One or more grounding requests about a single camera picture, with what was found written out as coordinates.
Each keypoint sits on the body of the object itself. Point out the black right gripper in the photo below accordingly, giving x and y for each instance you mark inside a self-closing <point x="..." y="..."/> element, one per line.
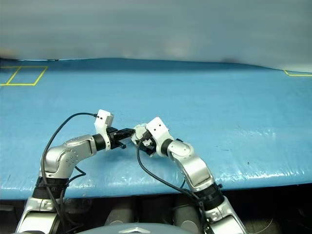
<point x="151" y="143"/>

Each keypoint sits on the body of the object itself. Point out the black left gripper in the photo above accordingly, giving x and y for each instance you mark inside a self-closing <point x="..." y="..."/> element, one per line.
<point x="114" y="137"/>

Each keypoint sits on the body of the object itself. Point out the round motor lid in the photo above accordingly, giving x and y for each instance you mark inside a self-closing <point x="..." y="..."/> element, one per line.
<point x="140" y="130"/>

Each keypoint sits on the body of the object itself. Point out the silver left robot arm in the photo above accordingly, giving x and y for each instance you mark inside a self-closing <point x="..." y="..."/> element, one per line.
<point x="65" y="156"/>

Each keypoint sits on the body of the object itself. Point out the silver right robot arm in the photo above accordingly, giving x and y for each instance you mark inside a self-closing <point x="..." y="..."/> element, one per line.
<point x="195" y="165"/>

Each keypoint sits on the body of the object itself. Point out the dark grey rounded cylinder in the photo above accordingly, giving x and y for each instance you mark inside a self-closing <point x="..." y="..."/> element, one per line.
<point x="186" y="215"/>
<point x="119" y="213"/>

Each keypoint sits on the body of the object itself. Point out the grey robot torso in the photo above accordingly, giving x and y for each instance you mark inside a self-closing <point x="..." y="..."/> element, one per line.
<point x="136" y="229"/>

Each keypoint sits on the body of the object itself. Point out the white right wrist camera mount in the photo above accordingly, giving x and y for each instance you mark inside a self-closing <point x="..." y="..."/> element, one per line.
<point x="158" y="131"/>

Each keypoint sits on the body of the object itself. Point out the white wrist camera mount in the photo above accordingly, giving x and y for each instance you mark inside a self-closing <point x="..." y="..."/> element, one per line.
<point x="103" y="122"/>
<point x="158" y="131"/>

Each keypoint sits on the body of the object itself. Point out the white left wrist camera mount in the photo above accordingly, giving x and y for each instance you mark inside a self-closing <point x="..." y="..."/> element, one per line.
<point x="103" y="122"/>

